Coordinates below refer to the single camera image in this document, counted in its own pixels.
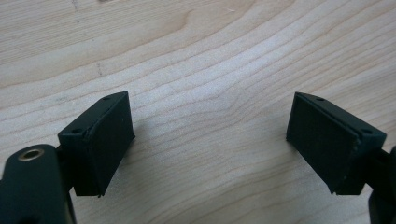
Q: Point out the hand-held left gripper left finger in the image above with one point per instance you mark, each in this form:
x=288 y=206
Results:
x=99 y=143

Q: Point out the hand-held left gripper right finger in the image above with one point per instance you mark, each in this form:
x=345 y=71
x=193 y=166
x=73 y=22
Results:
x=327 y=146

